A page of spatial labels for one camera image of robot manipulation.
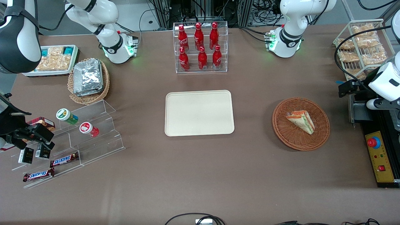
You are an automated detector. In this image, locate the white wire rack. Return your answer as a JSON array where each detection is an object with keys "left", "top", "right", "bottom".
[{"left": 333, "top": 19, "right": 396, "bottom": 83}]

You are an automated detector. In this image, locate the light wicker basket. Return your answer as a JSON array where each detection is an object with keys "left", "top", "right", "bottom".
[{"left": 67, "top": 58, "right": 110, "bottom": 105}]

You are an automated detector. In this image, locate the clear acrylic stepped stand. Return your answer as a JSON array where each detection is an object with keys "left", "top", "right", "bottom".
[{"left": 11, "top": 99, "right": 126, "bottom": 189}]

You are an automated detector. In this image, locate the clear acrylic bottle rack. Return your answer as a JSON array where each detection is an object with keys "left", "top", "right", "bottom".
[{"left": 173, "top": 21, "right": 228, "bottom": 74}]

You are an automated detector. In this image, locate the brown snickers bar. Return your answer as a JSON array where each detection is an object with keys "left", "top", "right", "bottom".
[
  {"left": 22, "top": 168, "right": 55, "bottom": 183},
  {"left": 50, "top": 152, "right": 79, "bottom": 168}
]

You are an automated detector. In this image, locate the triangular sandwich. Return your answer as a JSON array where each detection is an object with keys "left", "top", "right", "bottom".
[{"left": 286, "top": 110, "right": 315, "bottom": 135}]

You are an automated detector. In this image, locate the white snack tray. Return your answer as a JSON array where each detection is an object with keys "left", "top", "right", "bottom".
[{"left": 22, "top": 45, "right": 80, "bottom": 77}]

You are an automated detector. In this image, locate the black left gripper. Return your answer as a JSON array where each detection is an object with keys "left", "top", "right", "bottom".
[{"left": 338, "top": 80, "right": 365, "bottom": 98}]

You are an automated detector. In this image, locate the black looped table cable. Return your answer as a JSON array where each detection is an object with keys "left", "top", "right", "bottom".
[{"left": 164, "top": 213, "right": 226, "bottom": 225}]

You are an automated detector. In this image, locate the black cable bundle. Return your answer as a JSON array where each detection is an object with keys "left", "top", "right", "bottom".
[{"left": 253, "top": 0, "right": 282, "bottom": 20}]

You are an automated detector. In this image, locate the red brown chocolate box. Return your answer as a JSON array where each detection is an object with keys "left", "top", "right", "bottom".
[{"left": 27, "top": 117, "right": 56, "bottom": 132}]

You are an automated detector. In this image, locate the aluminium frame post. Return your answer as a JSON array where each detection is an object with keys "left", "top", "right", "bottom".
[
  {"left": 155, "top": 0, "right": 175, "bottom": 28},
  {"left": 237, "top": 0, "right": 254, "bottom": 27}
]

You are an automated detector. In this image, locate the silver foil packet stack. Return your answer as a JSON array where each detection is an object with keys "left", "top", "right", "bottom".
[{"left": 73, "top": 59, "right": 104, "bottom": 97}]

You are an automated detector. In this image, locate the clear bag of pastries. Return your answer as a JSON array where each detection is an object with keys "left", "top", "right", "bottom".
[
  {"left": 338, "top": 51, "right": 360, "bottom": 63},
  {"left": 345, "top": 68, "right": 368, "bottom": 80},
  {"left": 356, "top": 35, "right": 380, "bottom": 48},
  {"left": 361, "top": 47, "right": 388, "bottom": 65},
  {"left": 352, "top": 23, "right": 377, "bottom": 36},
  {"left": 337, "top": 38, "right": 355, "bottom": 50}
]

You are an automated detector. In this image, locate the round brown wicker basket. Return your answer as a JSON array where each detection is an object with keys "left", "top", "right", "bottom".
[{"left": 272, "top": 97, "right": 330, "bottom": 152}]

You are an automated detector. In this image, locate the small black box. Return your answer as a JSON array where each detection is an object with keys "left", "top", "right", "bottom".
[
  {"left": 35, "top": 144, "right": 51, "bottom": 160},
  {"left": 18, "top": 147, "right": 34, "bottom": 165}
]

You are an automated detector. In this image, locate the red cola bottle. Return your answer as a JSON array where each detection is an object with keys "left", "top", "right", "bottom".
[
  {"left": 212, "top": 45, "right": 223, "bottom": 70},
  {"left": 194, "top": 22, "right": 204, "bottom": 50},
  {"left": 178, "top": 25, "right": 189, "bottom": 52},
  {"left": 178, "top": 46, "right": 190, "bottom": 72},
  {"left": 209, "top": 22, "right": 219, "bottom": 50},
  {"left": 198, "top": 46, "right": 208, "bottom": 71}
]

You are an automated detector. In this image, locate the black machine with grey drawer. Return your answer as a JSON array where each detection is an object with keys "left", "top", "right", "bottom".
[{"left": 348, "top": 94, "right": 400, "bottom": 188}]

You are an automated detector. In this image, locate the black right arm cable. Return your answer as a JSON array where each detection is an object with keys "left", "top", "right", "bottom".
[{"left": 37, "top": 4, "right": 74, "bottom": 32}]

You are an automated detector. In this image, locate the yellow control panel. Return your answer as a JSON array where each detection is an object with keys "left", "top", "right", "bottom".
[{"left": 365, "top": 131, "right": 396, "bottom": 183}]

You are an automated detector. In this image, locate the red lidded snack cup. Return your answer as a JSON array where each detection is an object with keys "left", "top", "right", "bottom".
[{"left": 79, "top": 122, "right": 100, "bottom": 138}]

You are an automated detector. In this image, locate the black thin table cable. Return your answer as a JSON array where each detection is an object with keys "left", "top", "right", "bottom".
[{"left": 275, "top": 218, "right": 381, "bottom": 225}]

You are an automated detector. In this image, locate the clear cracker snack bag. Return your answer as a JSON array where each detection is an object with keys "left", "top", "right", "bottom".
[
  {"left": 36, "top": 56, "right": 58, "bottom": 72},
  {"left": 56, "top": 47, "right": 72, "bottom": 71}
]

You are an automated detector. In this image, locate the green lidded snack cup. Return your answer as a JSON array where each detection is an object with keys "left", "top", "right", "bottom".
[{"left": 56, "top": 108, "right": 79, "bottom": 125}]

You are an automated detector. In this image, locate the beige rectangular tray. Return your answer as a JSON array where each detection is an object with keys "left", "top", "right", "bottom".
[{"left": 165, "top": 90, "right": 235, "bottom": 137}]

